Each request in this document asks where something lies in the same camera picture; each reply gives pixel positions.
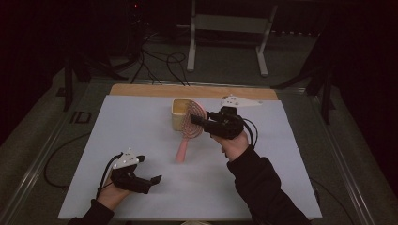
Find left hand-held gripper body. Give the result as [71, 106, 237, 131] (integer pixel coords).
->
[110, 147, 152, 195]

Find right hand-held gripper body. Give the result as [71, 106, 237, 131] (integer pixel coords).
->
[207, 95, 263, 141]

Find pink hairbrush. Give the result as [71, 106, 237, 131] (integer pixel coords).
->
[175, 99, 208, 164]

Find cream square container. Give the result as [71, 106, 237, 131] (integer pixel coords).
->
[170, 97, 197, 132]

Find person's right hand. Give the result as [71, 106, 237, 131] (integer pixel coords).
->
[211, 128, 252, 163]

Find person's left hand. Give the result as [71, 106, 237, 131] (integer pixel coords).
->
[97, 176, 133, 211]

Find white table cover sheet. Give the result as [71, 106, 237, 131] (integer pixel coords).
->
[57, 95, 323, 221]

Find grey metal stand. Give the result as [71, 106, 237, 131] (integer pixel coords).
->
[186, 0, 279, 78]

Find dark stand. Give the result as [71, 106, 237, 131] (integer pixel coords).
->
[55, 46, 130, 113]
[270, 59, 336, 126]

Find left hand-held gripper cable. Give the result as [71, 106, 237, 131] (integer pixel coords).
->
[96, 152, 124, 199]

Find hand-held gripper cable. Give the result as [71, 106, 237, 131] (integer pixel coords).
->
[96, 152, 124, 199]
[241, 117, 259, 149]

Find right hand-held gripper cable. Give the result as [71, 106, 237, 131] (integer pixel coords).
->
[241, 117, 259, 149]

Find black floor cables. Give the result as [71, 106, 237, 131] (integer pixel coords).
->
[130, 29, 191, 87]

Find black rectangular floor frame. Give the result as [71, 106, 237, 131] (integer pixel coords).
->
[69, 110, 93, 125]

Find black floor cable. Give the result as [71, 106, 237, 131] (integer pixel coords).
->
[309, 176, 356, 225]
[43, 132, 92, 190]

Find aluminium floor rail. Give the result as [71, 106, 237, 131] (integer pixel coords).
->
[0, 82, 95, 225]
[299, 87, 376, 225]

